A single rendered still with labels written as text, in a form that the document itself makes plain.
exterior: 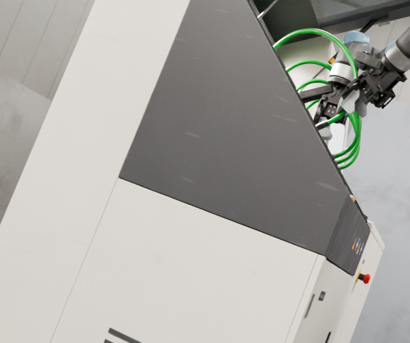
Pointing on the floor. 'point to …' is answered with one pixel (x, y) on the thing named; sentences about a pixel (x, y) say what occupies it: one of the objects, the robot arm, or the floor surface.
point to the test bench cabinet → (185, 278)
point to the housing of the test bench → (73, 169)
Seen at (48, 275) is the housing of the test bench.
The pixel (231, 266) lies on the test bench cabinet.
